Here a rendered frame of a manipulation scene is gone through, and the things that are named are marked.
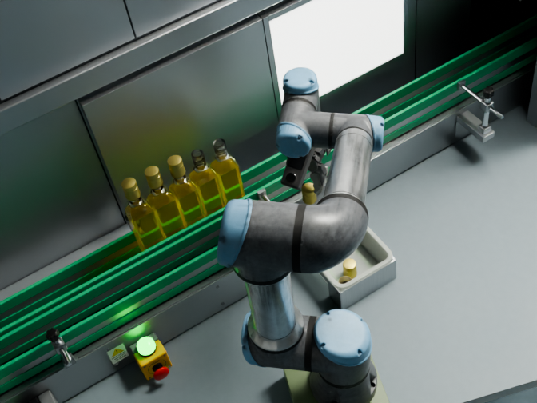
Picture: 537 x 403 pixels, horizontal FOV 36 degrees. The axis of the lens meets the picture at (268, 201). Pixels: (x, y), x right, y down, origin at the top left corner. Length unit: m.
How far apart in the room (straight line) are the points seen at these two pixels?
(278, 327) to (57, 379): 0.62
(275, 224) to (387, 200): 0.98
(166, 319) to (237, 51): 0.67
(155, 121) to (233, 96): 0.21
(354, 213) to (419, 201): 0.92
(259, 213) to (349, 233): 0.15
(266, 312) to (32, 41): 0.73
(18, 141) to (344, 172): 0.77
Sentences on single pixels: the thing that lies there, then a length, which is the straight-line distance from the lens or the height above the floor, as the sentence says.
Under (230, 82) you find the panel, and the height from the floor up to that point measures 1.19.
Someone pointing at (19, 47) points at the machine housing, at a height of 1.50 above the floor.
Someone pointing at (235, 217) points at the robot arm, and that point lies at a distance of 1.34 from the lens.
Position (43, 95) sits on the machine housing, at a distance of 1.82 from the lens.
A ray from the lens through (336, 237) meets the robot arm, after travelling 1.33.
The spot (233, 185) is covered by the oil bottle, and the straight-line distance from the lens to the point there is 2.01.
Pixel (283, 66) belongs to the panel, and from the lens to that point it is 2.09.
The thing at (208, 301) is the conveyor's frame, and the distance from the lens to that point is 2.05.
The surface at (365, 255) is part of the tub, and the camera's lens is 2.14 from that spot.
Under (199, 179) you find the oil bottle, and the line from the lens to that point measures 1.95.
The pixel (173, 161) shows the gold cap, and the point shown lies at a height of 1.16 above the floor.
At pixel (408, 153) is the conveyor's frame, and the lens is 2.30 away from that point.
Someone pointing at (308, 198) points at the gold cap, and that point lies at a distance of 1.99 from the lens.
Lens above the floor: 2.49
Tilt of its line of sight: 49 degrees down
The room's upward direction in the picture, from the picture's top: 11 degrees counter-clockwise
